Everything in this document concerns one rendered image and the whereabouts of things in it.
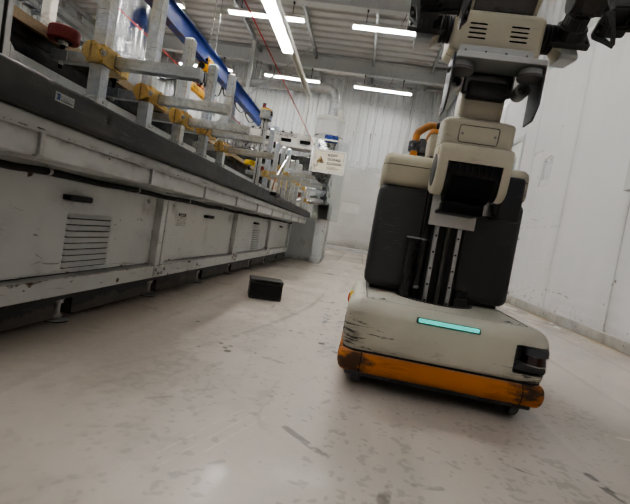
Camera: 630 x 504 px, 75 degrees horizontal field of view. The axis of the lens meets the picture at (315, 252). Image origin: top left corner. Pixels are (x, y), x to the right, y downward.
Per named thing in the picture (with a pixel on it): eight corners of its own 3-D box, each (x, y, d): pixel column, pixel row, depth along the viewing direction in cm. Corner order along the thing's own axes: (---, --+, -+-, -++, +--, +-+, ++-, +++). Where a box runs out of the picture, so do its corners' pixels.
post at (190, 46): (179, 163, 164) (197, 40, 161) (175, 162, 160) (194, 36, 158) (171, 162, 164) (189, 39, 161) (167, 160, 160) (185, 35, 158)
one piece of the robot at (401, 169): (357, 303, 187) (390, 119, 182) (481, 327, 180) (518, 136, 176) (356, 318, 153) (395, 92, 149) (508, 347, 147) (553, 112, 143)
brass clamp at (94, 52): (129, 80, 120) (131, 62, 120) (100, 60, 107) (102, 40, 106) (109, 77, 121) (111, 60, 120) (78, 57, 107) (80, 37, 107)
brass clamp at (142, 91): (167, 112, 145) (169, 97, 145) (148, 99, 132) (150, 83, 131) (151, 110, 146) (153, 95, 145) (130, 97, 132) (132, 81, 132)
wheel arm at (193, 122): (249, 137, 164) (250, 126, 164) (246, 135, 161) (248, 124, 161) (146, 122, 168) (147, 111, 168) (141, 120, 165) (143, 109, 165)
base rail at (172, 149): (309, 218, 583) (310, 210, 583) (-17, 89, 76) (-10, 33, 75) (304, 217, 584) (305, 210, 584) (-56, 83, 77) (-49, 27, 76)
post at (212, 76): (203, 173, 188) (219, 67, 186) (200, 171, 185) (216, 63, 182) (195, 172, 189) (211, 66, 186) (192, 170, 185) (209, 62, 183)
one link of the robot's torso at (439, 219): (425, 224, 153) (437, 158, 152) (504, 237, 150) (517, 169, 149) (438, 221, 127) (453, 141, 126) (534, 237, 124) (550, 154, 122)
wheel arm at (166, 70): (202, 86, 114) (205, 70, 114) (197, 81, 111) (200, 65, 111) (58, 66, 119) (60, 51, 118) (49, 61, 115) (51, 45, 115)
